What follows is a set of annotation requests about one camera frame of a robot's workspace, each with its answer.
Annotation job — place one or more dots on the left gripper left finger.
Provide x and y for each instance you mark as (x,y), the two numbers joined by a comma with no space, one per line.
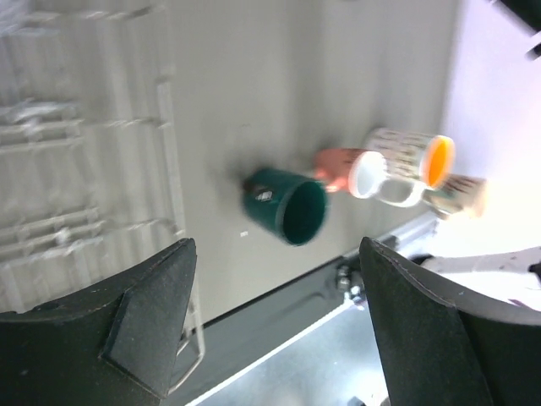
(113,343)

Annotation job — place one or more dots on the dark green mug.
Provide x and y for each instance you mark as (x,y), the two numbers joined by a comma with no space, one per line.
(288,205)

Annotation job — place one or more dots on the white mug orange inside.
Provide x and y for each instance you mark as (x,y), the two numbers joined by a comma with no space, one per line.
(422,161)

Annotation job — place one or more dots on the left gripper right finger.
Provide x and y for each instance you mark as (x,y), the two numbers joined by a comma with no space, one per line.
(443,344)

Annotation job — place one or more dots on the aluminium frame rail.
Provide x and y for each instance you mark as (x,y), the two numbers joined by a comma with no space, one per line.
(312,341)

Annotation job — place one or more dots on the small pink mug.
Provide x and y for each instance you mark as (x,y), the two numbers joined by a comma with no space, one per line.
(358,172)

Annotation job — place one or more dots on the grey wire dish rack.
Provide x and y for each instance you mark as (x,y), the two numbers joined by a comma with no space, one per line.
(90,171)

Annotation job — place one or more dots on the beige patterned mug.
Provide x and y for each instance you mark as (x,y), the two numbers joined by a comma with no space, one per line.
(458,195)

